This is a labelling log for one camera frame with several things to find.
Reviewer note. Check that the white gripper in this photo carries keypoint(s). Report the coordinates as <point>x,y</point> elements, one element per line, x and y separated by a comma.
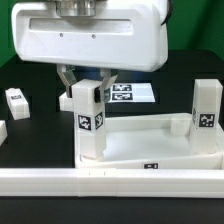
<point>123,34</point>

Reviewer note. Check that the white desk top tray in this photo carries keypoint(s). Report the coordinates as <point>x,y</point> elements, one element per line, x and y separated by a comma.
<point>153,142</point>

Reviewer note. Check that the fiducial marker sheet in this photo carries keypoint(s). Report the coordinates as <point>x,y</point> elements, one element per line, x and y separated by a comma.
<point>131,92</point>

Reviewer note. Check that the white front fence rail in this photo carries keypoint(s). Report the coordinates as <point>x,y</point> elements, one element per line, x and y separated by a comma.
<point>112,182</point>

